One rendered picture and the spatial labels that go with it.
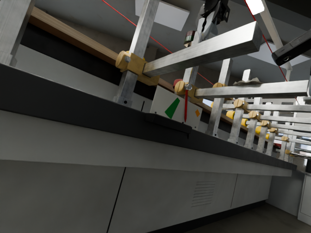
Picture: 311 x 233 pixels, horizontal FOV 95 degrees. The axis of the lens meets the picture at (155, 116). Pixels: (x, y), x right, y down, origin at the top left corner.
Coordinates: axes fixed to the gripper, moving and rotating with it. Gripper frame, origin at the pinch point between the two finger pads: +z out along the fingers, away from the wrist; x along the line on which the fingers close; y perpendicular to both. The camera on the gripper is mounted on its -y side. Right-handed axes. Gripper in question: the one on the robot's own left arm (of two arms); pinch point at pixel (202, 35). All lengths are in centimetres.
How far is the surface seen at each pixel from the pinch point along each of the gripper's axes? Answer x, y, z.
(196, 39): 7.7, 5.4, -5.0
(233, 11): 121, 199, -233
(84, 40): 22.0, -30.7, 13.1
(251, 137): 6, 80, 24
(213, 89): -2.8, 9.5, 16.3
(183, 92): 6.3, 3.9, 18.8
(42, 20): 22.0, -41.9, 13.6
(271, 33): 41, 180, -139
